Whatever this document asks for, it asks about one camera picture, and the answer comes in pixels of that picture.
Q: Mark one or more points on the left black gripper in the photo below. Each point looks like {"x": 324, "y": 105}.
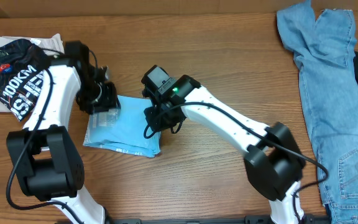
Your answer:
{"x": 109, "y": 102}

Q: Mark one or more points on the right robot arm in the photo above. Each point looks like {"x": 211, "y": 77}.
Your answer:
{"x": 271, "y": 155}

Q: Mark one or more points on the light blue t-shirt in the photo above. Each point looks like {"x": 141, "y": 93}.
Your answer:
{"x": 122, "y": 130}

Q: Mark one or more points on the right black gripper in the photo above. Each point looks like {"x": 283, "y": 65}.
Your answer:
{"x": 152, "y": 116}

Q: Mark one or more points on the blue denim jeans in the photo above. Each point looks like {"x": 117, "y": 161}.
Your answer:
{"x": 323, "y": 51}

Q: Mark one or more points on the black printed t-shirt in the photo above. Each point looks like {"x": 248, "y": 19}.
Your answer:
{"x": 22, "y": 64}

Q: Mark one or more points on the beige folded garment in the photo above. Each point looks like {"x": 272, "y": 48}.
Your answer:
{"x": 54, "y": 43}

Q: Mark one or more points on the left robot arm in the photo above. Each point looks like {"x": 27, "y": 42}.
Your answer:
{"x": 47, "y": 167}

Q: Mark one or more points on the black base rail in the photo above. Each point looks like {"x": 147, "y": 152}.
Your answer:
{"x": 250, "y": 219}

